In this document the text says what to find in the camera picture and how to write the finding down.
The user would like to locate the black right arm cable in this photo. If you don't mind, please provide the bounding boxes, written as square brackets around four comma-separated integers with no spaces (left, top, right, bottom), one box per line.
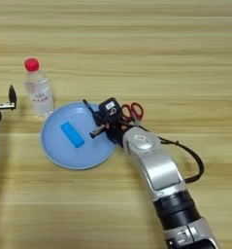
[118,119,205,185]

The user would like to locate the thin black pen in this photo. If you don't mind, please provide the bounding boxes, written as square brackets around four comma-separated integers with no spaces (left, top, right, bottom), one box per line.
[82,98,101,120]

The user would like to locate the light blue round plate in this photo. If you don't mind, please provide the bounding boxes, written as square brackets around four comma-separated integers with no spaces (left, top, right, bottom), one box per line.
[39,101,118,170]

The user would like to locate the clear red-capped water bottle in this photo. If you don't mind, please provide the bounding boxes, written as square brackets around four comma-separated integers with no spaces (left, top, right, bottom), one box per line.
[23,57,54,118]

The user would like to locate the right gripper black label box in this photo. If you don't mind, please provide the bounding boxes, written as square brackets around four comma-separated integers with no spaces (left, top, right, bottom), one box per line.
[98,96,122,120]

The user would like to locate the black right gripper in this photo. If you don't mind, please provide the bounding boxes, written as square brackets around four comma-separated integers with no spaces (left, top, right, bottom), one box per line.
[88,108,130,147]

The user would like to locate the blue rectangular eraser block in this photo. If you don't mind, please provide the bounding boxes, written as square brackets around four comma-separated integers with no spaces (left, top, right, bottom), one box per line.
[59,122,85,149]

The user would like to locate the red-handled metal scissors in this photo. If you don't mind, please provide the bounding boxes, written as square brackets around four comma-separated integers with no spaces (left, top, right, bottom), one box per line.
[120,102,145,126]

